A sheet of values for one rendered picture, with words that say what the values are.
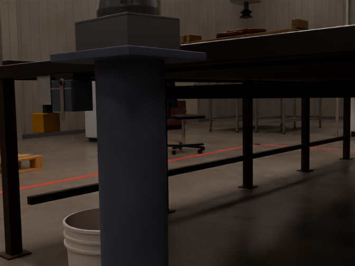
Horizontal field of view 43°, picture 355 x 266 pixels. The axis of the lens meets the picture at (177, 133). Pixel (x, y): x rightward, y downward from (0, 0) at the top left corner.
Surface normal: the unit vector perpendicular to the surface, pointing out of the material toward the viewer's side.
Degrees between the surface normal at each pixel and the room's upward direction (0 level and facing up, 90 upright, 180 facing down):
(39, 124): 90
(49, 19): 90
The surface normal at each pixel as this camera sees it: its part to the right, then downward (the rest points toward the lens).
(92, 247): -0.23, 0.14
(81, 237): -0.44, 0.13
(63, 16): 0.77, 0.04
